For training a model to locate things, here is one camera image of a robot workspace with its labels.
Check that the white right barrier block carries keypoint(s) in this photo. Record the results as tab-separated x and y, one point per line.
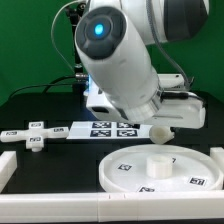
217	154

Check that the white front barrier rail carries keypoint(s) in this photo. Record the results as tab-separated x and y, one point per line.
106	207

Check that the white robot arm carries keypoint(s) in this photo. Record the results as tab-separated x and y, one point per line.
112	39

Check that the white left barrier block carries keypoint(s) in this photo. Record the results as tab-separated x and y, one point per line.
8	165

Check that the black camera stand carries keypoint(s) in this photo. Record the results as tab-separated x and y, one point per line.
75	15

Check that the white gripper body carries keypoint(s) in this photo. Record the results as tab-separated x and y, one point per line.
188	113

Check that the white barrier block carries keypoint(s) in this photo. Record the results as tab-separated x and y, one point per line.
217	154
8	165

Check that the white marker sheet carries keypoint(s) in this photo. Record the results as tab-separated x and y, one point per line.
81	130

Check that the white round table top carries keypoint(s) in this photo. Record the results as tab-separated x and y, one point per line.
159	168

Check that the white cross-shaped table base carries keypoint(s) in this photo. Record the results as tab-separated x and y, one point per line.
35	135

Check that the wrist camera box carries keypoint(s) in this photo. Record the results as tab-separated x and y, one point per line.
101	108

